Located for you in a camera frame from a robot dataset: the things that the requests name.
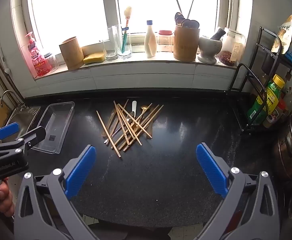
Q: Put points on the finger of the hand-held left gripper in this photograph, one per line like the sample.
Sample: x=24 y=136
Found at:
x=8 y=130
x=33 y=135

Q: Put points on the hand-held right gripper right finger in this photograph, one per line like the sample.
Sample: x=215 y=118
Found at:
x=211 y=170

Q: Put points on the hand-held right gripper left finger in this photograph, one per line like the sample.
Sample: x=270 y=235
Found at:
x=81 y=170

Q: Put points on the clear plastic tray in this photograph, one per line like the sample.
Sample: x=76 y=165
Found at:
x=53 y=127

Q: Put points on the silver metal spoon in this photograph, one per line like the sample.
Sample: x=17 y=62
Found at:
x=107 y=142

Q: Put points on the small wooden spoon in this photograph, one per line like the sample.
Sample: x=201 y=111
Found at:
x=104 y=133

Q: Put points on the pile of wooden chopsticks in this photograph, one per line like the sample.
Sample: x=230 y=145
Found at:
x=121 y=121

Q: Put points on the gold spoon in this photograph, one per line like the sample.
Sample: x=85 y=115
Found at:
x=144 y=109

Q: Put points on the person's left hand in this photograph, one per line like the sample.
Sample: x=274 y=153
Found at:
x=2 y=200

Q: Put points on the stainless steel sink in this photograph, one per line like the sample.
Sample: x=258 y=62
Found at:
x=23 y=120

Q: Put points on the metal faucet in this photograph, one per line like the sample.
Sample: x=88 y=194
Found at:
x=4 y=95

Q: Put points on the pink dish soap bottle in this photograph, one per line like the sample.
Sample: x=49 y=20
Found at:
x=38 y=62

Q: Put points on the small glass jar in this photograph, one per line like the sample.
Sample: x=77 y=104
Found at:
x=51 y=63

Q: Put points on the green condiment box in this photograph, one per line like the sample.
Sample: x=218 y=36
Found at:
x=257 y=107

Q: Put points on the red-capped sauce bottle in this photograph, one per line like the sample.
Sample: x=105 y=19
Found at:
x=273 y=117

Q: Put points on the black metal rack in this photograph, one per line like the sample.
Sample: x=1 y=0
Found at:
x=266 y=102

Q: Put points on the empty bamboo holder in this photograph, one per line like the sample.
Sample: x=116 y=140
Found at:
x=71 y=53

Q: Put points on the yellow sponge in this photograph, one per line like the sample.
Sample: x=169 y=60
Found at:
x=94 y=58

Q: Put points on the tall clear glass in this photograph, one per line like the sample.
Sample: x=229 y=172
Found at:
x=112 y=47

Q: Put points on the glass jar of chili flakes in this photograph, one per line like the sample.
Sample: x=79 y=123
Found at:
x=229 y=52

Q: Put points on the stone mortar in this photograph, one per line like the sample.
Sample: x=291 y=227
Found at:
x=208 y=50

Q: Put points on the clear glass cup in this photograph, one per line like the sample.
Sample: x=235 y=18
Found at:
x=127 y=51

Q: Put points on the bamboo utensil holder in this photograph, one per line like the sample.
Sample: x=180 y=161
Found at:
x=186 y=45

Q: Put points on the white-framed window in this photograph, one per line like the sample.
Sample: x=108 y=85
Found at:
x=68 y=5

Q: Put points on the red-lidded glass jar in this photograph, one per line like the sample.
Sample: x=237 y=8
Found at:
x=165 y=42

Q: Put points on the dark stone pestle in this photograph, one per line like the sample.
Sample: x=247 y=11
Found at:
x=218 y=33

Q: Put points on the white blue-capped sauce bottle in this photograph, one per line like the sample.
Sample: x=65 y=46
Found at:
x=151 y=45

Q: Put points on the blue packet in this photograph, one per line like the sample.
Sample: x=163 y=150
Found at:
x=290 y=55

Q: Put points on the dark wooden spoon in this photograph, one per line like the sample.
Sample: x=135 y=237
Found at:
x=192 y=24
x=178 y=17

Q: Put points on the printed snack bag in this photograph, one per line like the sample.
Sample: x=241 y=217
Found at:
x=283 y=35

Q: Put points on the metal chopstick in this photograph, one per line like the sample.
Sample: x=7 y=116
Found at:
x=190 y=7
x=179 y=6

